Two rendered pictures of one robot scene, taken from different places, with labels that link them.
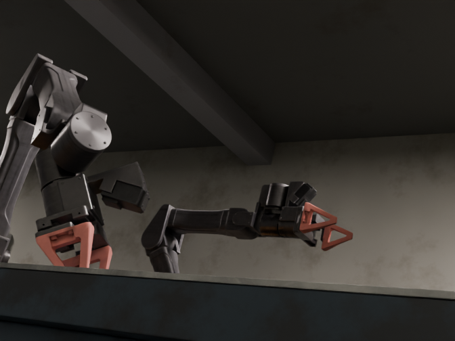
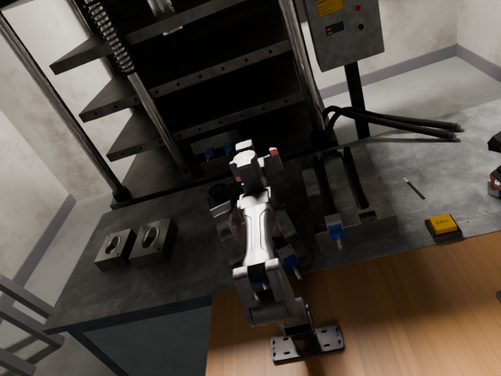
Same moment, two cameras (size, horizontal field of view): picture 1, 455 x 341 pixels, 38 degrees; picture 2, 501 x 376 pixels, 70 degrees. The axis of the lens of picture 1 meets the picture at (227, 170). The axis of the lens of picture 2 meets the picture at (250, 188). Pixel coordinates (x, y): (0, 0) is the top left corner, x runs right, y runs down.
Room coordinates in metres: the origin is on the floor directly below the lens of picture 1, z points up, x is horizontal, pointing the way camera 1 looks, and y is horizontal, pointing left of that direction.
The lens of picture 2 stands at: (1.80, 0.57, 1.72)
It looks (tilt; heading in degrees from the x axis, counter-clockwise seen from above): 34 degrees down; 248
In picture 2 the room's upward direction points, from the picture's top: 24 degrees counter-clockwise
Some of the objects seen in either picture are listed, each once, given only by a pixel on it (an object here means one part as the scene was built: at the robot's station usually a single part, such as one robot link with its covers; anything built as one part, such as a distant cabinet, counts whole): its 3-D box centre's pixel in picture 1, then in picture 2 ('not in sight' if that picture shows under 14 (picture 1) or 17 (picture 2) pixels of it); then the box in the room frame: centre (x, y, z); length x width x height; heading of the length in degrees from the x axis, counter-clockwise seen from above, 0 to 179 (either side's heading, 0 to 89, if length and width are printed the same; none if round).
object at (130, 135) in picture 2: not in sight; (207, 101); (1.03, -1.38, 1.01); 1.10 x 0.74 x 0.05; 143
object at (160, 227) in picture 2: not in sight; (154, 242); (1.76, -0.75, 0.83); 0.20 x 0.15 x 0.07; 53
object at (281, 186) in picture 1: (265, 210); (250, 183); (1.52, -0.11, 1.24); 0.12 x 0.09 x 0.12; 55
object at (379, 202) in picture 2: not in sight; (341, 184); (1.11, -0.28, 0.87); 0.50 x 0.26 x 0.14; 53
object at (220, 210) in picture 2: not in sight; (252, 224); (1.45, -0.43, 0.85); 0.50 x 0.26 x 0.11; 70
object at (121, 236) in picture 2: not in sight; (116, 249); (1.91, -0.89, 0.83); 0.17 x 0.13 x 0.06; 53
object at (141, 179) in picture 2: not in sight; (223, 141); (1.06, -1.34, 0.75); 1.30 x 0.84 x 0.06; 143
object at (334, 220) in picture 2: not in sight; (336, 234); (1.32, -0.10, 0.89); 0.13 x 0.05 x 0.05; 53
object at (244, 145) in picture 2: (301, 205); (250, 158); (1.46, -0.19, 1.25); 0.07 x 0.06 x 0.11; 145
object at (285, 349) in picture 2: not in sight; (303, 336); (1.62, 0.04, 0.84); 0.20 x 0.07 x 0.08; 144
